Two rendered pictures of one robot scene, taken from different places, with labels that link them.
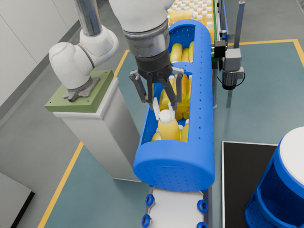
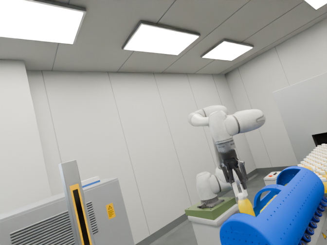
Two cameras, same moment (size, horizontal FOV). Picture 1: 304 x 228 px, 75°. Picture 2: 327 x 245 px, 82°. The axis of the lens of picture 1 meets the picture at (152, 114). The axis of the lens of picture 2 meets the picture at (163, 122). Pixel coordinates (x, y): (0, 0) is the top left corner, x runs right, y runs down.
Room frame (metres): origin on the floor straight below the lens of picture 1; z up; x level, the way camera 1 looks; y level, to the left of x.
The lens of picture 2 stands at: (-0.64, -0.23, 1.65)
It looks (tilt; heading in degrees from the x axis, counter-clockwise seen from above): 7 degrees up; 26
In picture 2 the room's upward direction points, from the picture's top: 16 degrees counter-clockwise
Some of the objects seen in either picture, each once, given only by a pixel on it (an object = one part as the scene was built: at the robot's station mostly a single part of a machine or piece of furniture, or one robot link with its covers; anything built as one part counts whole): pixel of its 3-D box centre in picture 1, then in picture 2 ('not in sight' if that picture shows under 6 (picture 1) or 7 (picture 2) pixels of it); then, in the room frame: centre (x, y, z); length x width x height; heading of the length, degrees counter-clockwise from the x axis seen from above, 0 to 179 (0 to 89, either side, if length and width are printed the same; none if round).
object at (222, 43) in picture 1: (218, 49); not in sight; (1.11, -0.56, 0.95); 0.10 x 0.07 x 0.10; 67
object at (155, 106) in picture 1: (156, 109); (235, 189); (0.40, -0.02, 1.34); 0.03 x 0.01 x 0.07; 157
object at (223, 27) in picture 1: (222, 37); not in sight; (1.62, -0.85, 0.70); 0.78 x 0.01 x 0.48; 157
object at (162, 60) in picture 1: (154, 65); (229, 159); (0.39, -0.04, 1.49); 0.08 x 0.07 x 0.09; 67
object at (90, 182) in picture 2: not in sight; (87, 183); (0.86, 1.64, 1.48); 0.24 x 0.12 x 0.08; 163
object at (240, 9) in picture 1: (233, 65); not in sight; (1.36, -0.84, 0.55); 0.04 x 0.04 x 1.10; 67
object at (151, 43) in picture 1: (147, 35); (225, 145); (0.39, -0.04, 1.56); 0.09 x 0.09 x 0.06
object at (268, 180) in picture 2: not in sight; (274, 180); (1.45, -0.17, 1.05); 0.20 x 0.10 x 0.10; 157
